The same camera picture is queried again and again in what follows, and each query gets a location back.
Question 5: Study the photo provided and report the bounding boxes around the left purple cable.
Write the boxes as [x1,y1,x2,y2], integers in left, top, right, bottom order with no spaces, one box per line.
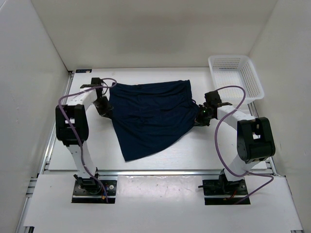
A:
[59,77,118,203]

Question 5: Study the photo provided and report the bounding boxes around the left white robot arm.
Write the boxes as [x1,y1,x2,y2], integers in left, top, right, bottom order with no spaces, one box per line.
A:
[55,77,117,194]

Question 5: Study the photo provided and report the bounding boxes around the left aluminium frame rail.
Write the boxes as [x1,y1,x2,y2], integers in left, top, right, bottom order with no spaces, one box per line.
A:
[14,69,75,233]

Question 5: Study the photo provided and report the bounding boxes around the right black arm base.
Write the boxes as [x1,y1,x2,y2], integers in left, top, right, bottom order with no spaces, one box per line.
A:
[198,174,251,206]

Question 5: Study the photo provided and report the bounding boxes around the white plastic mesh basket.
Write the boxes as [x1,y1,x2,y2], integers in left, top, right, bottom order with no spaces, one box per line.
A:
[208,55,264,104]

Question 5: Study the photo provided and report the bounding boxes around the aluminium frame rail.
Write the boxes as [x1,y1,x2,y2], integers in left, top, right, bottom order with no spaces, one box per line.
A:
[247,101,304,233]
[14,69,75,233]

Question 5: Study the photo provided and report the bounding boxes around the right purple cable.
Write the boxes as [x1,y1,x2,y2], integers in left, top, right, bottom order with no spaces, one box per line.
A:
[215,85,275,203]

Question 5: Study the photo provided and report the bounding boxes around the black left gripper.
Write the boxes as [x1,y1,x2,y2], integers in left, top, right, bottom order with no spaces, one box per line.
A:
[92,96,113,119]

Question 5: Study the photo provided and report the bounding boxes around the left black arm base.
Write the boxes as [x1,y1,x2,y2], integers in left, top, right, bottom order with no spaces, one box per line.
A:
[71,175,117,204]

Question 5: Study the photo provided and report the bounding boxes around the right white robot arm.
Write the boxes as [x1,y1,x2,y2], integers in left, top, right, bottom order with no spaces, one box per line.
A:
[195,90,276,194]

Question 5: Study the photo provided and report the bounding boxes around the small dark label sticker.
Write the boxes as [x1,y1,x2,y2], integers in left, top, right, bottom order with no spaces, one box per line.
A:
[75,69,92,73]

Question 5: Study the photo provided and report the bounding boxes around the front aluminium rail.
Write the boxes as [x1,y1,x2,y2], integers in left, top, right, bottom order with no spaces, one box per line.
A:
[99,169,221,176]

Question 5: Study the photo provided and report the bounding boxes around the purple cable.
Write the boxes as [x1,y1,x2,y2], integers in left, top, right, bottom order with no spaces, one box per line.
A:
[215,85,275,203]
[59,77,118,203]

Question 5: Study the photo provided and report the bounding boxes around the navy blue shorts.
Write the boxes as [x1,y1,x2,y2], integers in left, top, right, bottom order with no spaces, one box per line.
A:
[109,80,199,162]

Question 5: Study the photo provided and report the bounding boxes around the right aluminium frame rail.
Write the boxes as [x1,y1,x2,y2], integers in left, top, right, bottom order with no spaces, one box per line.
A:
[247,101,304,233]

